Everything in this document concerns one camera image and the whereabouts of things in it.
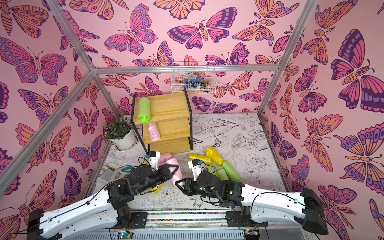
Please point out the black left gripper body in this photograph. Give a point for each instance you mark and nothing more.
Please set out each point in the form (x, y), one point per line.
(161, 173)

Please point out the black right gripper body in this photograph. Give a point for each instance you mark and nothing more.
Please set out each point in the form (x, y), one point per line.
(190, 184)

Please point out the yellow bag roll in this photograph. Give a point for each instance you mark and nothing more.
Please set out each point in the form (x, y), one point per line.
(157, 189)
(202, 158)
(214, 156)

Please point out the pink bag roll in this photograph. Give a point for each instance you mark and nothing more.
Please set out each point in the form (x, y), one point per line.
(154, 134)
(178, 174)
(166, 157)

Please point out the green bag roll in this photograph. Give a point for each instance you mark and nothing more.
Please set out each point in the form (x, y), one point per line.
(144, 110)
(231, 172)

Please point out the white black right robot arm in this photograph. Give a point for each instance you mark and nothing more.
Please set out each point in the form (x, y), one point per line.
(303, 208)

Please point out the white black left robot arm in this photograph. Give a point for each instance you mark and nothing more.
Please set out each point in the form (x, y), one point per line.
(107, 209)

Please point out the green bag roll right two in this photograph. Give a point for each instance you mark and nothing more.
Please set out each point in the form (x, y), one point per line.
(221, 174)

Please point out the potted green plant white pot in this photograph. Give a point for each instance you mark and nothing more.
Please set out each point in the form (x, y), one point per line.
(120, 132)

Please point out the blue items in basket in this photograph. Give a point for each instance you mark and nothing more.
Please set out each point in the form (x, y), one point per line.
(192, 79)

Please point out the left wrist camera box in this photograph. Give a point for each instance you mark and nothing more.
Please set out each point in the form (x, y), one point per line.
(153, 159)

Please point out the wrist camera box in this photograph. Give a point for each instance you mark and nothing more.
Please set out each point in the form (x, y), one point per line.
(153, 159)
(196, 167)

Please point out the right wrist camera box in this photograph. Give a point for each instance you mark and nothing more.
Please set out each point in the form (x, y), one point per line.
(196, 167)

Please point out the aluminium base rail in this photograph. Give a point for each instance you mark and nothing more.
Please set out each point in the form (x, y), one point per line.
(206, 224)

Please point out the wooden three-tier shelf black frame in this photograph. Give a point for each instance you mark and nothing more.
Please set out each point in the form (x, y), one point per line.
(172, 113)

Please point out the white wire wall basket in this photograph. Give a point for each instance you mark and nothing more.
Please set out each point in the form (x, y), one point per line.
(204, 70)

